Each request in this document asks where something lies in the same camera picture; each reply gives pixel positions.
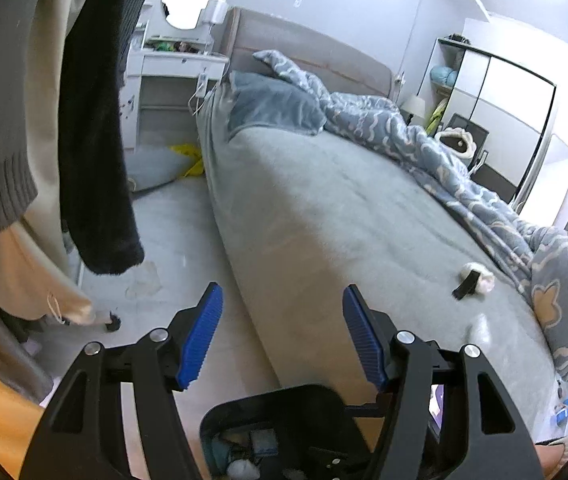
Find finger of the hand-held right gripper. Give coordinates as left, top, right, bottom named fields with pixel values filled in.
left=344, top=402, right=390, bottom=418
left=309, top=447, right=365, bottom=468

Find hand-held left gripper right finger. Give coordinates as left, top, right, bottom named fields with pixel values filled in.
left=341, top=284, right=545, bottom=480

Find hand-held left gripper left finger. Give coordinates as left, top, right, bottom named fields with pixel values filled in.
left=19, top=281, right=225, bottom=480

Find dark teal trash bin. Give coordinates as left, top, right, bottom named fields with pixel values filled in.
left=199, top=384, right=380, bottom=480

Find person's right forearm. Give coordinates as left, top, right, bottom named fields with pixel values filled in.
left=536, top=437, right=568, bottom=480

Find clear plastic scrap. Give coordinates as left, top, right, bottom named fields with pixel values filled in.
left=125, top=260, right=164, bottom=298

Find white and black socks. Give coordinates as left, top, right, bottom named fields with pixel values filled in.
left=459, top=262, right=496, bottom=295

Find bed with grey sheet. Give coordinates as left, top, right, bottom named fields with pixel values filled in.
left=195, top=6, right=568, bottom=456

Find yellow plastic bag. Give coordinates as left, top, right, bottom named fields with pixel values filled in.
left=170, top=144, right=205, bottom=178

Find beige coat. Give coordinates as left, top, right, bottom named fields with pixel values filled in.
left=0, top=0, right=157, bottom=327

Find black fuzzy garment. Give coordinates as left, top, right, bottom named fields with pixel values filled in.
left=56, top=0, right=145, bottom=276

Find blue cloud-patterned blanket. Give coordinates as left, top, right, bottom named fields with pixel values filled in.
left=253, top=49, right=568, bottom=383

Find cream flower-shaped plush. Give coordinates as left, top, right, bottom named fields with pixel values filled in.
left=436, top=127, right=475, bottom=153

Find yellow-green cloth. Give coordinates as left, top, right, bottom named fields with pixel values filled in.
left=426, top=99, right=447, bottom=133

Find bedside lamp with white shade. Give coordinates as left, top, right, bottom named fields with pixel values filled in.
left=404, top=96, right=427, bottom=121

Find blue-grey pillow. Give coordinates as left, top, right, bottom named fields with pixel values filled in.
left=226, top=71, right=327, bottom=136

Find white panel door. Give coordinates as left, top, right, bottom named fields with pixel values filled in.
left=554, top=132, right=568, bottom=231

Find white vanity table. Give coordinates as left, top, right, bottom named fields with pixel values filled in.
left=121, top=0, right=230, bottom=151

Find white black-framed wardrobe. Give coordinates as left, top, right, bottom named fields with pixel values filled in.
left=429, top=35, right=557, bottom=203

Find light blue bundle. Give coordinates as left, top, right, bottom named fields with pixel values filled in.
left=430, top=65, right=457, bottom=86

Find green pouch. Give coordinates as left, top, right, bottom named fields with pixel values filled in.
left=156, top=41, right=200, bottom=54

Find white vanity lamp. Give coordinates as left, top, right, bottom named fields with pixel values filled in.
left=206, top=0, right=230, bottom=26

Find dark grey knit sweater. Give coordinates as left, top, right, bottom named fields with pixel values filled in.
left=119, top=0, right=157, bottom=81

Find white charger with cable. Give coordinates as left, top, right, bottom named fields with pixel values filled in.
left=189, top=74, right=210, bottom=116

